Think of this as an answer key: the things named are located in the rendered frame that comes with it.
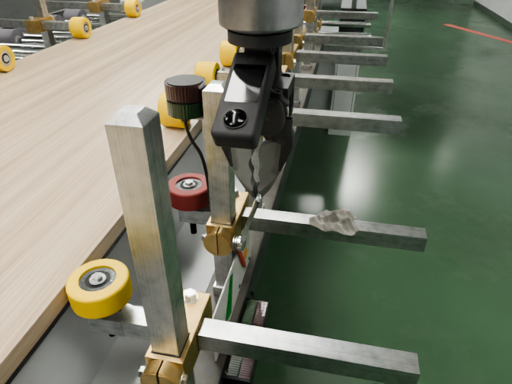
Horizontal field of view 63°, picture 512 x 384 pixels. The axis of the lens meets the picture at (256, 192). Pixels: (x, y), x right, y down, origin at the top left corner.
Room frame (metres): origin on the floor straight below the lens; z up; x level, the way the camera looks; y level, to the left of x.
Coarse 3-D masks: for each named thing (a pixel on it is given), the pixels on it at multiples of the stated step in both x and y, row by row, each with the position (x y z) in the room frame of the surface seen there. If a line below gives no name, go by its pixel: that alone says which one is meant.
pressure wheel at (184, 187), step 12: (180, 180) 0.65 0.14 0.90; (192, 180) 0.65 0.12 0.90; (204, 180) 0.65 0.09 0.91; (180, 192) 0.61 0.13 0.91; (192, 192) 0.61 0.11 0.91; (204, 192) 0.61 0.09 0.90; (180, 204) 0.60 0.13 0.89; (192, 204) 0.60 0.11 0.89; (204, 204) 0.61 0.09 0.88; (192, 228) 0.63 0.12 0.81
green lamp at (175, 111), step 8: (168, 104) 0.57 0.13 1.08; (176, 104) 0.56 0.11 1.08; (184, 104) 0.56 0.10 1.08; (192, 104) 0.56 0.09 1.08; (200, 104) 0.57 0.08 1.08; (168, 112) 0.57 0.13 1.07; (176, 112) 0.56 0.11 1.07; (184, 112) 0.56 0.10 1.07; (192, 112) 0.56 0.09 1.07; (200, 112) 0.57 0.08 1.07
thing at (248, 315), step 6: (252, 300) 0.55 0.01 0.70; (246, 306) 0.53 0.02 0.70; (252, 306) 0.53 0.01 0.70; (246, 312) 0.52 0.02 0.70; (252, 312) 0.52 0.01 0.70; (246, 318) 0.51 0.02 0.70; (252, 318) 0.51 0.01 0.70; (246, 324) 0.49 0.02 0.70; (234, 360) 0.42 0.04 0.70; (240, 360) 0.42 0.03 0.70; (234, 366) 0.41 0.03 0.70; (228, 372) 0.40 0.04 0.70; (234, 372) 0.40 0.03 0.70
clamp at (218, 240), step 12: (240, 192) 0.66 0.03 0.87; (240, 204) 0.62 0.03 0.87; (240, 216) 0.59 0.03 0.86; (216, 228) 0.55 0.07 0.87; (228, 228) 0.55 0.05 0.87; (240, 228) 0.59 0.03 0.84; (204, 240) 0.54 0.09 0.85; (216, 240) 0.54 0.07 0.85; (228, 240) 0.53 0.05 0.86; (216, 252) 0.54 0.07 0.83; (228, 252) 0.53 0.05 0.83
